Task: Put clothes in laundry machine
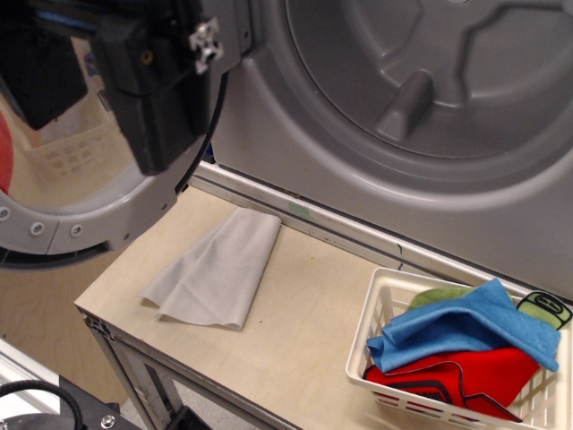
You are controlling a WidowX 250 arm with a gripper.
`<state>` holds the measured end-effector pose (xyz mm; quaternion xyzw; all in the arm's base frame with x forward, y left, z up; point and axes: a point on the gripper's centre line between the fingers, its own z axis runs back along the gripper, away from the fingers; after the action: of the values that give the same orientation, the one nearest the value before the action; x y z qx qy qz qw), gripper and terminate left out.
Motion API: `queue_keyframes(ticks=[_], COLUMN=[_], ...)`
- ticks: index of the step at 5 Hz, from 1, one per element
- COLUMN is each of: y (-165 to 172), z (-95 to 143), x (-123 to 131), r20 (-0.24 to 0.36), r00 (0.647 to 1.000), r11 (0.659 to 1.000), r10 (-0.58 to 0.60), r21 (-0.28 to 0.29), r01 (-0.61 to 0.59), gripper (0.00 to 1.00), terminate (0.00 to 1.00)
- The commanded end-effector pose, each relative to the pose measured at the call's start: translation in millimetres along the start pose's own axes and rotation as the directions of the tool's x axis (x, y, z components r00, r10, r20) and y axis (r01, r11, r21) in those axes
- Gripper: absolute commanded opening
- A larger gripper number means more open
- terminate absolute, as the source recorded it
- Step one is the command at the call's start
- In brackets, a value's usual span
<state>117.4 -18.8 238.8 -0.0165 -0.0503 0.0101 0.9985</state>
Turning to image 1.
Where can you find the aluminium frame work table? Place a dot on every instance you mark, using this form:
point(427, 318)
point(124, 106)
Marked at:
point(286, 368)

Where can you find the grey folded cloth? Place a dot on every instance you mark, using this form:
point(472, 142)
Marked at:
point(214, 282)

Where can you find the round grey machine door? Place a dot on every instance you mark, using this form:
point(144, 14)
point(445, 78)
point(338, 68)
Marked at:
point(71, 188)

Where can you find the white plastic laundry basket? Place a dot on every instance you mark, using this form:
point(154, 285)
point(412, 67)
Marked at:
point(544, 403)

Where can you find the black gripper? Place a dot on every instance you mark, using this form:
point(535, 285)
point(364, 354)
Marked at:
point(159, 100)

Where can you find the grey washing machine body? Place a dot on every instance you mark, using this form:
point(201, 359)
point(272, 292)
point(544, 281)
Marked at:
point(446, 124)

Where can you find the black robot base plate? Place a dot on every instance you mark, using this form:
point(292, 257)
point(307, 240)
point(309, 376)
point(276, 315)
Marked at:
point(81, 414)

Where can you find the green cloth with black print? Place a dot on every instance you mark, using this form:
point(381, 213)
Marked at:
point(538, 304)

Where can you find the red cloth with black print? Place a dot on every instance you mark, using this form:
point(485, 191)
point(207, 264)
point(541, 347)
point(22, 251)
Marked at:
point(485, 382)

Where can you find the light blue cloth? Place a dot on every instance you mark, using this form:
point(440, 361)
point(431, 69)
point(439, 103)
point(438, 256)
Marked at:
point(443, 320)

